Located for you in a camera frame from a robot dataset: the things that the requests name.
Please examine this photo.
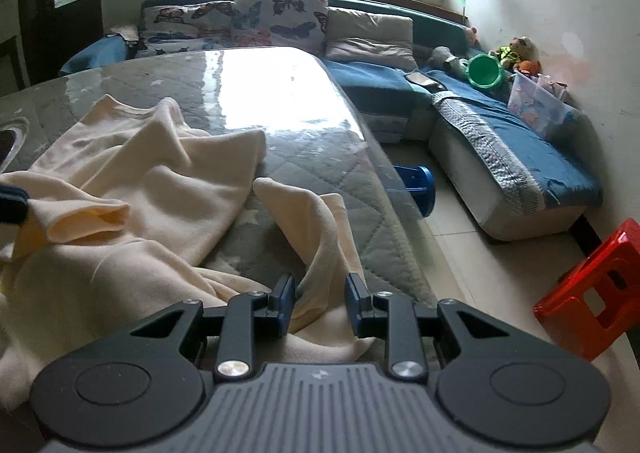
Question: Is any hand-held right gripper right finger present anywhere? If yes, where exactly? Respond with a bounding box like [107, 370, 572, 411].
[346, 273, 513, 381]

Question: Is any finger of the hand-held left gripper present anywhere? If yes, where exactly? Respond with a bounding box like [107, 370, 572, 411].
[0, 184, 30, 227]

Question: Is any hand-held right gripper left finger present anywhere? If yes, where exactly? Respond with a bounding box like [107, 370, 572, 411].
[129, 274, 296, 381]

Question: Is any cream sweater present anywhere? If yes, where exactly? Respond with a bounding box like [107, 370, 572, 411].
[0, 94, 379, 409]

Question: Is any blue plastic stool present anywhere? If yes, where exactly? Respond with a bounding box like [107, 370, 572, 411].
[392, 164, 436, 218]

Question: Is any dark wooden furniture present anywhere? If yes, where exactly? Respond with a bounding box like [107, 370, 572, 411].
[0, 35, 26, 91]

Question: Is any dark wooden door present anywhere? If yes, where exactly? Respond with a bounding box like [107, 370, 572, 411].
[17, 0, 103, 84]

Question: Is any white cloth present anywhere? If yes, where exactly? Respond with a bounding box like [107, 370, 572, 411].
[105, 24, 141, 44]

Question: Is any red plastic stool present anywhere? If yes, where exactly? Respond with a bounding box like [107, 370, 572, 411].
[532, 218, 640, 361]

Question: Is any grey quilted sofa cover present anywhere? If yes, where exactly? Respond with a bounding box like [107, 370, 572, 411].
[431, 90, 548, 216]

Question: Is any blue sofa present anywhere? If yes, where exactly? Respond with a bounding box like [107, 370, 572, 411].
[60, 0, 603, 244]

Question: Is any long butterfly print pillow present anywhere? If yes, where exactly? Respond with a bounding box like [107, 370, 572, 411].
[136, 0, 238, 58]

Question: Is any grey plush toy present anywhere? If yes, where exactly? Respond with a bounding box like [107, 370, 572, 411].
[427, 46, 471, 78]

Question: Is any beige pillow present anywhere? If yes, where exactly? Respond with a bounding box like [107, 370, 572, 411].
[325, 7, 418, 71]

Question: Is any green plastic bucket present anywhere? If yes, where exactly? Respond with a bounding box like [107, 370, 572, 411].
[466, 54, 511, 90]

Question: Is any clear plastic storage box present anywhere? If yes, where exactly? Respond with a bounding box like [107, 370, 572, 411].
[507, 70, 583, 141]

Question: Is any square butterfly print pillow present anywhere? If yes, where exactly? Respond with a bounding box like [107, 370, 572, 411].
[231, 0, 330, 56]

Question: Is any plush bear toy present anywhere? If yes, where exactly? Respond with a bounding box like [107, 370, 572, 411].
[489, 36, 536, 71]

